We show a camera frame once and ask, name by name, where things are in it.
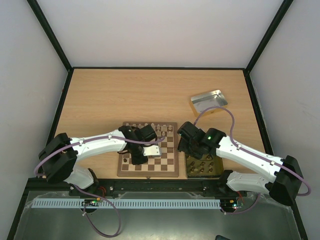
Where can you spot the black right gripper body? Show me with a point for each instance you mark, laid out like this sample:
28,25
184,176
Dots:
191,151

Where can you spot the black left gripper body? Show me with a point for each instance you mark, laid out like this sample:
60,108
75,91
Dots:
135,159

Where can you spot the gold tin tray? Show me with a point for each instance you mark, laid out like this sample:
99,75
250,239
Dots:
206,167

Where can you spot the wooden chessboard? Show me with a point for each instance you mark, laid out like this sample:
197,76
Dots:
162,158

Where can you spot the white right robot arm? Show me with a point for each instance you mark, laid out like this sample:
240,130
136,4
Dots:
280,178

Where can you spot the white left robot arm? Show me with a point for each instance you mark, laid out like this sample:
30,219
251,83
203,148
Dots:
58,160

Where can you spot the silver tin lid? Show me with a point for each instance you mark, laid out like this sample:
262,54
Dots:
200,102

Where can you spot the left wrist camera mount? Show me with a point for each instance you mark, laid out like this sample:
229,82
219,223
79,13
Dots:
153,151

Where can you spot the white slotted cable duct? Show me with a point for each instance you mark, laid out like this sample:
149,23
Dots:
73,203

